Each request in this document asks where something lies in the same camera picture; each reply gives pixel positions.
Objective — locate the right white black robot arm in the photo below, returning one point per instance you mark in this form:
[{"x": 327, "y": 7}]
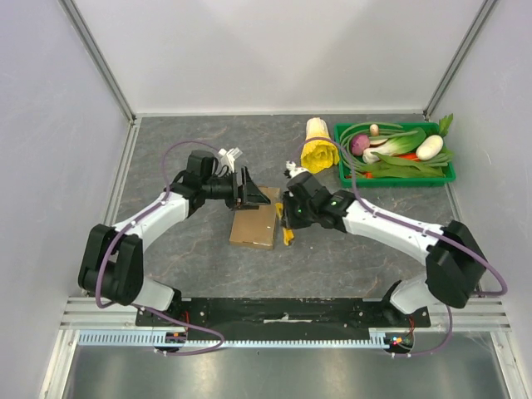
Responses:
[{"x": 450, "y": 254}]

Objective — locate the brown cardboard express box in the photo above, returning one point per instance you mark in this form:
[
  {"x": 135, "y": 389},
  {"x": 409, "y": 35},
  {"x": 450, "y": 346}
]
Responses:
[{"x": 256, "y": 228}]

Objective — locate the right aluminium frame post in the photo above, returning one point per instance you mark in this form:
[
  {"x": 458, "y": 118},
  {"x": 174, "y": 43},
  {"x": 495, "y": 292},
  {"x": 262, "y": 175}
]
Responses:
[{"x": 462, "y": 51}]

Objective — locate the purple onion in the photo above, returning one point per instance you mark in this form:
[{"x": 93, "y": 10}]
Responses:
[{"x": 359, "y": 143}]

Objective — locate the green plastic tray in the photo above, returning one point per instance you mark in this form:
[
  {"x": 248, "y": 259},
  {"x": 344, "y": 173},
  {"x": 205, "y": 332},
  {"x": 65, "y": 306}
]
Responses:
[{"x": 347, "y": 178}]

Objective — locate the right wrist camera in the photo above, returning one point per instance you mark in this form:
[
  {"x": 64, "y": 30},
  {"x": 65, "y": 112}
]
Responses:
[{"x": 302, "y": 184}]

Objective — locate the front aluminium rail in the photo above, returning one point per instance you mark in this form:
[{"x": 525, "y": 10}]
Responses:
[{"x": 479, "y": 315}]

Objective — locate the bok choy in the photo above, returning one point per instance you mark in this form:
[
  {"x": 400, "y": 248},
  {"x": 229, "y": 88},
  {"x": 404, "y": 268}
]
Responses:
[{"x": 398, "y": 144}]

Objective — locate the aluminium frame post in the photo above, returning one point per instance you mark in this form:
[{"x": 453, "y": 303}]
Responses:
[
  {"x": 83, "y": 31},
  {"x": 462, "y": 51}
]

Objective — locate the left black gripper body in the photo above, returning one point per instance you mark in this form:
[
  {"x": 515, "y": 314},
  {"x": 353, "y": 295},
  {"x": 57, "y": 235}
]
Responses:
[{"x": 238, "y": 198}]

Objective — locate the left aluminium frame post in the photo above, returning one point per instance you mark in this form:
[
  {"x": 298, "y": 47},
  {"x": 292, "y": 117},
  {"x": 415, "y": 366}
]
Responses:
[{"x": 83, "y": 31}]

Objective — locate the green long beans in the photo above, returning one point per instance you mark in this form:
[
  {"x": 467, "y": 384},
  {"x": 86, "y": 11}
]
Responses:
[{"x": 345, "y": 133}]

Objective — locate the brown mushroom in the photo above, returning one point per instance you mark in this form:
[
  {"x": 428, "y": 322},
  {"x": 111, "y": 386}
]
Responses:
[{"x": 374, "y": 130}]

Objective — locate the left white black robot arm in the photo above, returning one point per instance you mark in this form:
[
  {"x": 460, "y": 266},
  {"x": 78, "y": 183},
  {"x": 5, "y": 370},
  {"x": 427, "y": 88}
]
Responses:
[{"x": 112, "y": 267}]

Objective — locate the celery leaf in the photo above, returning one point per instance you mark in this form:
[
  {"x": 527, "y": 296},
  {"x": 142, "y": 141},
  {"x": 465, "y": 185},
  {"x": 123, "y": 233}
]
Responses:
[{"x": 444, "y": 125}]

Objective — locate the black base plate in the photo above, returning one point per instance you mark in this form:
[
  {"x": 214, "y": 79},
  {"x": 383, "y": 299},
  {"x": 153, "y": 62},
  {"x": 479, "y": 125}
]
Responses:
[{"x": 218, "y": 313}]

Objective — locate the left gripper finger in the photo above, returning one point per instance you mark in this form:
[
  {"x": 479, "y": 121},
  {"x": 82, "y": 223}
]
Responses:
[
  {"x": 254, "y": 197},
  {"x": 247, "y": 182}
]

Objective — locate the white radish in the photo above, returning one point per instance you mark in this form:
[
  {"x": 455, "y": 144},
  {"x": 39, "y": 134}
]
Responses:
[{"x": 430, "y": 147}]

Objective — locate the orange carrot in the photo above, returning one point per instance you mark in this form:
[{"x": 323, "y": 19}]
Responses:
[{"x": 356, "y": 163}]

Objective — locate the yellow utility knife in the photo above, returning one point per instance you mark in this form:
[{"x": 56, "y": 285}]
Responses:
[{"x": 288, "y": 235}]

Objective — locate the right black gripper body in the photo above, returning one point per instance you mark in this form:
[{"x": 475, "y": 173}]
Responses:
[{"x": 288, "y": 210}]

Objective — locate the yellow napa cabbage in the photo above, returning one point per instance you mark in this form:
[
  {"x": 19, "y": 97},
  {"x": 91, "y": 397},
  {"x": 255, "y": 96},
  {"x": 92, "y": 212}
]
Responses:
[{"x": 318, "y": 152}]

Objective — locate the grey slotted cable duct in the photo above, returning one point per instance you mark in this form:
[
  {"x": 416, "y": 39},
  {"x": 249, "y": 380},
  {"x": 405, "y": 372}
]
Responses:
[{"x": 167, "y": 340}]

